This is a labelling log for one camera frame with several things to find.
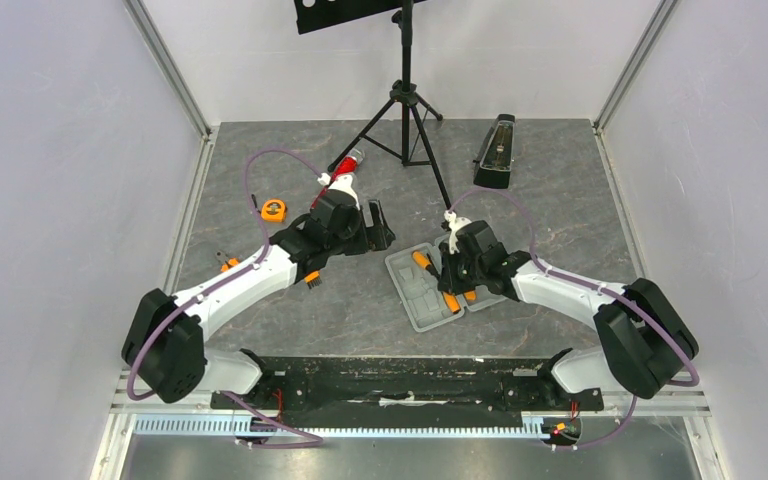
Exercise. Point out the orange hex key set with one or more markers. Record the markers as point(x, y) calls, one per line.
point(313, 279)

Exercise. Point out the red glitter tube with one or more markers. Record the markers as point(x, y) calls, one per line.
point(348, 164)

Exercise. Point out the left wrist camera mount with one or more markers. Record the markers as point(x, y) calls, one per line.
point(341, 183)

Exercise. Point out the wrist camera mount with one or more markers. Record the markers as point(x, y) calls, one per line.
point(454, 223)
point(341, 183)

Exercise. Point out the grey plastic tool case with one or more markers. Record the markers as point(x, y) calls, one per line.
point(419, 293)

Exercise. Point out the black tripod stand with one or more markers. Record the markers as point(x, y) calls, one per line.
point(404, 93)

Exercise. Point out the orange handled screwdriver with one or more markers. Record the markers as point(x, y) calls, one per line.
point(425, 263)
point(451, 303)

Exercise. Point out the orange handled pliers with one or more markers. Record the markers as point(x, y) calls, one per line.
point(227, 262)

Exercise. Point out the orange tape measure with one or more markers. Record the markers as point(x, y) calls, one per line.
point(273, 211)

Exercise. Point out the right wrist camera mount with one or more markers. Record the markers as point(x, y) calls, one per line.
point(454, 223)

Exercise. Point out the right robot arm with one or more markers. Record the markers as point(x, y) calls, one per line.
point(643, 341)

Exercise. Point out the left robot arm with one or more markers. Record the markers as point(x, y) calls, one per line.
point(165, 345)

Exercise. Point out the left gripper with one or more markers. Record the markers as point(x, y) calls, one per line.
point(376, 237)

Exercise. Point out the black perforated stand plate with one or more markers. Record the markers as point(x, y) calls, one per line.
point(321, 14)

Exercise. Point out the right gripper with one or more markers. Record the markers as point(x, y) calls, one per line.
point(453, 273)

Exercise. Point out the black metronome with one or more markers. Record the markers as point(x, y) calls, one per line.
point(493, 165)

